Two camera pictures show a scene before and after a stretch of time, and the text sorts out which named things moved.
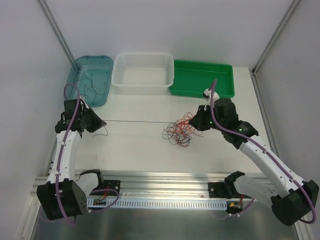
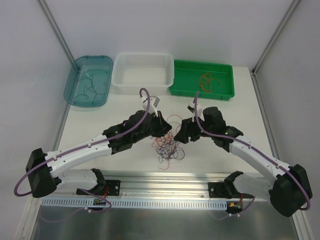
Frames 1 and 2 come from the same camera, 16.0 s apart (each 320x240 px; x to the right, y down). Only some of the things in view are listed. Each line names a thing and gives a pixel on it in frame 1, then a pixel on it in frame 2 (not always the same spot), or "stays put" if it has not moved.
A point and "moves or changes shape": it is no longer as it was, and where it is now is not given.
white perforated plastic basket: [143, 73] stays put
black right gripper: [202, 119] -> [187, 131]
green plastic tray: [192, 78] stays put
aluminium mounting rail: [135, 184] stays put
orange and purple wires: [180, 132] moves or changes shape
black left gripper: [90, 121] -> [157, 124]
